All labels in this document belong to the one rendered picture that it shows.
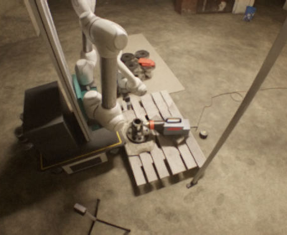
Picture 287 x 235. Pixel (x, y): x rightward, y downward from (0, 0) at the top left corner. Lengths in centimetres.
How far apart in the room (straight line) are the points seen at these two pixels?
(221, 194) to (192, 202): 34
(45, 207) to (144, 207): 104
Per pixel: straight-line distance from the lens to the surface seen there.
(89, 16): 107
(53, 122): 152
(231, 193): 219
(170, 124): 191
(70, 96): 147
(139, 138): 204
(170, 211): 196
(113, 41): 92
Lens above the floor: 191
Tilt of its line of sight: 51 degrees down
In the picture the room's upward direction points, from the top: straight up
